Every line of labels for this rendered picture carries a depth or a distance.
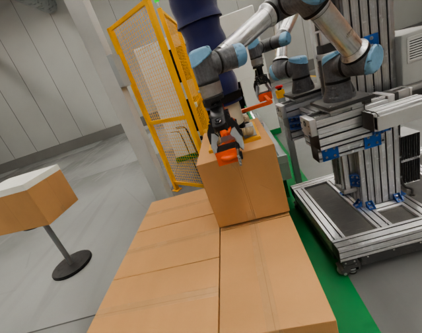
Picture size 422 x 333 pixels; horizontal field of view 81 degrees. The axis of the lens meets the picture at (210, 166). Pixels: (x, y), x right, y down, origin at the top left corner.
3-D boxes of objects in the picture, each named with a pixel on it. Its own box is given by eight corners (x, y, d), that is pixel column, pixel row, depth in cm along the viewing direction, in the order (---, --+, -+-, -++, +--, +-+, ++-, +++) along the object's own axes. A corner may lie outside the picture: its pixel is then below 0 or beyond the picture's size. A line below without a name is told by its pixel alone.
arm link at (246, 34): (273, -13, 105) (191, 59, 96) (292, -25, 95) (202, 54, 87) (286, 14, 110) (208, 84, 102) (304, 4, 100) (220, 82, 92)
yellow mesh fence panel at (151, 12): (172, 191, 349) (103, 30, 274) (177, 187, 356) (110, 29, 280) (217, 198, 289) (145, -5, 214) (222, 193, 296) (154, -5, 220)
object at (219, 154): (219, 158, 95) (215, 146, 93) (238, 152, 94) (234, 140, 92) (218, 166, 87) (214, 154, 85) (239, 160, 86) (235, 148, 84)
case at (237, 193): (219, 180, 195) (203, 133, 181) (269, 167, 189) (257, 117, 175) (219, 228, 140) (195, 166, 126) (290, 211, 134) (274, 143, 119)
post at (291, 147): (294, 182, 267) (275, 90, 231) (301, 180, 266) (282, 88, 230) (296, 185, 261) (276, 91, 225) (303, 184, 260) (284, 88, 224)
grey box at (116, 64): (127, 86, 259) (114, 56, 248) (132, 84, 258) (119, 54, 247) (120, 88, 240) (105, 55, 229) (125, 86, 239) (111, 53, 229)
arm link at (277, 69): (286, 76, 169) (286, -9, 164) (267, 80, 179) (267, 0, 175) (294, 78, 177) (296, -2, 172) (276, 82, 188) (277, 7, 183)
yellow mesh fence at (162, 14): (216, 152, 443) (174, 24, 368) (221, 150, 442) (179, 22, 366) (214, 181, 336) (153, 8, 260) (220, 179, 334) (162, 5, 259)
